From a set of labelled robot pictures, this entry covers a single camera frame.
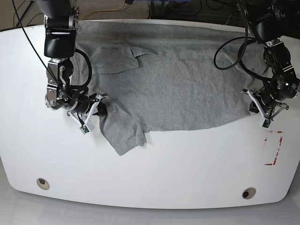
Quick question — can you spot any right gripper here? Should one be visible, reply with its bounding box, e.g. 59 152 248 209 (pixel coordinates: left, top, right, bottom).
69 98 108 117

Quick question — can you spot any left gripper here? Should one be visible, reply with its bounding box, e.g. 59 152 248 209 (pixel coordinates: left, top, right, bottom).
249 78 300 113

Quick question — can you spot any grey t-shirt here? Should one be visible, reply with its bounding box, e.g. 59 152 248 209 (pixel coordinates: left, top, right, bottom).
76 22 263 155

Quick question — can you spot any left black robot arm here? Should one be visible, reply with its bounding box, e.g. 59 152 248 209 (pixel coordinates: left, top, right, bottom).
224 0 300 120

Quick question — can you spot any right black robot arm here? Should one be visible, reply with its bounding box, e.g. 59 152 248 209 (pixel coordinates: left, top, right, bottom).
37 0 97 114

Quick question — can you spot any red tape marking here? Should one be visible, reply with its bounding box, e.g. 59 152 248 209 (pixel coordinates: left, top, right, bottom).
262 131 284 166

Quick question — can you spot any right table grommet hole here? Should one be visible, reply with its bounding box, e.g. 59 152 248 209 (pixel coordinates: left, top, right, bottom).
242 187 256 200

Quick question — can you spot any table grommet hole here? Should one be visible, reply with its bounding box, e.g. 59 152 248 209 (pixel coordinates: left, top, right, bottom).
37 178 50 190
242 187 256 200

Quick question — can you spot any left table grommet hole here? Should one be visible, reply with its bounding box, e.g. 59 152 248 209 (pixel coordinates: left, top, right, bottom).
37 178 50 190

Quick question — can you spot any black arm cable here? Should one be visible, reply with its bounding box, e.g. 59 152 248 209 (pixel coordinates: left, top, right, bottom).
67 49 93 94

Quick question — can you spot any yellow cable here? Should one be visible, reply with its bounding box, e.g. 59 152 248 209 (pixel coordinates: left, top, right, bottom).
81 0 126 21

